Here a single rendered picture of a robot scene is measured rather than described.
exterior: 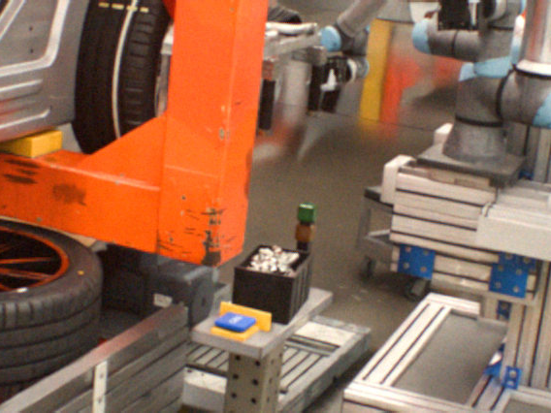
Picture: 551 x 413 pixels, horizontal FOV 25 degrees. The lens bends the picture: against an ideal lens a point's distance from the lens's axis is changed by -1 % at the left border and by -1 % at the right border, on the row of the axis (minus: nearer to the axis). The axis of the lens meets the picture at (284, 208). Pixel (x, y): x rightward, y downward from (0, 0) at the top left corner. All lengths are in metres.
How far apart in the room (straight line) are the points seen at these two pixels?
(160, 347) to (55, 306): 0.33
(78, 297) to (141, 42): 0.78
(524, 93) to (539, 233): 0.32
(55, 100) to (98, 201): 0.30
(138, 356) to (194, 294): 0.40
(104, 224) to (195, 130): 0.35
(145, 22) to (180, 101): 0.45
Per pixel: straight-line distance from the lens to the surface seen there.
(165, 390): 3.00
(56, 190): 3.06
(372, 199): 4.47
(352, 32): 3.64
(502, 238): 2.82
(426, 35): 2.67
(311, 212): 2.96
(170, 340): 2.96
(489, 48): 2.60
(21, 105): 3.01
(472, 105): 2.90
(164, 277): 3.19
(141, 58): 3.22
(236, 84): 2.80
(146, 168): 2.94
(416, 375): 3.24
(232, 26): 2.76
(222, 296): 3.82
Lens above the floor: 1.46
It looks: 16 degrees down
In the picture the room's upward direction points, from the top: 6 degrees clockwise
